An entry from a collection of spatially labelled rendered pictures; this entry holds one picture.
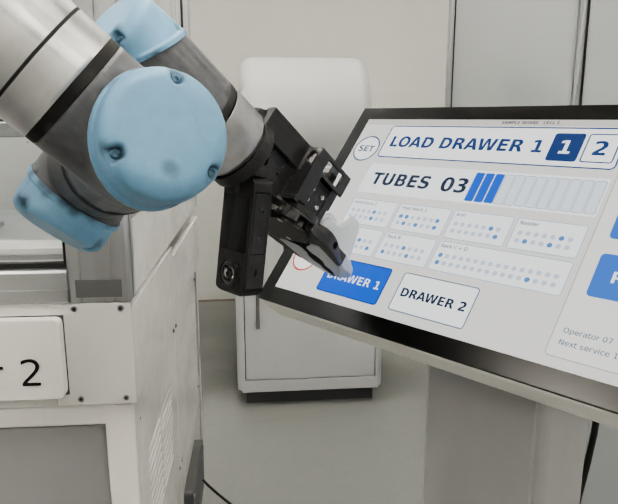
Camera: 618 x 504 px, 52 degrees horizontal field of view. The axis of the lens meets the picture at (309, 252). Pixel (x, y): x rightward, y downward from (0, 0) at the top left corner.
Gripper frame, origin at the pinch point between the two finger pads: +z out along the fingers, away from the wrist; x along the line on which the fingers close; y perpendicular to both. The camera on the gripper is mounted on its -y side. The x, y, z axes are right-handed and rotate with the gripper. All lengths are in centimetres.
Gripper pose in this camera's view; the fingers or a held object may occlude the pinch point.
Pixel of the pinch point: (339, 274)
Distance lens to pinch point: 70.7
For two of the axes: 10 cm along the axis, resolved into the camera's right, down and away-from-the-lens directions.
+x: -6.8, -1.5, 7.1
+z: 5.6, 5.2, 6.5
